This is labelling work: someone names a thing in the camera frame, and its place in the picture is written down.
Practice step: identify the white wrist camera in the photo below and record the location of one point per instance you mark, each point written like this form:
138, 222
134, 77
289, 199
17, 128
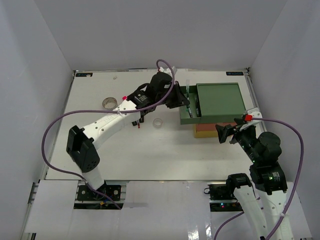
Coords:
170, 71
251, 117

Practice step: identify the green drawer tray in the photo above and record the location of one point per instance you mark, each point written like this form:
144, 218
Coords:
184, 116

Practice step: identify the small clear tape roll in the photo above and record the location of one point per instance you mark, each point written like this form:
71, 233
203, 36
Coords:
157, 123

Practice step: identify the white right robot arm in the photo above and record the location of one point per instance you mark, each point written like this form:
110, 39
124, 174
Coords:
262, 194

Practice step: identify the black label left corner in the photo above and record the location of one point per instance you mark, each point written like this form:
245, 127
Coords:
83, 74

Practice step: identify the green tip pen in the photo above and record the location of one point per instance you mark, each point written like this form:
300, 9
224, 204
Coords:
187, 87

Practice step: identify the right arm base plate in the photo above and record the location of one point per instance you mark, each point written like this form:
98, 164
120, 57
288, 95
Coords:
219, 192

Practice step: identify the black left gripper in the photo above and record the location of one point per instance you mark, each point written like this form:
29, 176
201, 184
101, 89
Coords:
177, 102

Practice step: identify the black label corner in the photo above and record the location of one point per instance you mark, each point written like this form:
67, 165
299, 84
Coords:
234, 73
83, 74

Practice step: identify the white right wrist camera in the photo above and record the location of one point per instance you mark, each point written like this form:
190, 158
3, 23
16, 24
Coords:
251, 117

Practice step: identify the large clear tape roll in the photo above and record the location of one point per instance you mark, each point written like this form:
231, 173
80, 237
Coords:
110, 103

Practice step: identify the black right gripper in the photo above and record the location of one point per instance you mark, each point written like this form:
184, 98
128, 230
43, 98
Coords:
227, 130

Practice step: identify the black label right corner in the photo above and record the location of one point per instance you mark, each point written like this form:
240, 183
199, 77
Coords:
234, 73

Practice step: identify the purple tip pen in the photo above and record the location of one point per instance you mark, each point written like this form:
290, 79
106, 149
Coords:
189, 111

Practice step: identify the green drawer box shell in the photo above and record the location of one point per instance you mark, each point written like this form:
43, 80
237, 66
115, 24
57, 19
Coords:
220, 100

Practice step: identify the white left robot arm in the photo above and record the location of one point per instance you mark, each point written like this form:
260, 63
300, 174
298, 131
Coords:
83, 143

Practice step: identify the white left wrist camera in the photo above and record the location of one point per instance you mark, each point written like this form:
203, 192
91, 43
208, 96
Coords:
170, 71

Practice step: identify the yellow drawer box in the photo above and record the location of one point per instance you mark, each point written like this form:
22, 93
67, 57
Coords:
204, 134

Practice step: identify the black ballpoint pen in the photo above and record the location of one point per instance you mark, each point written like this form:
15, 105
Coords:
197, 107

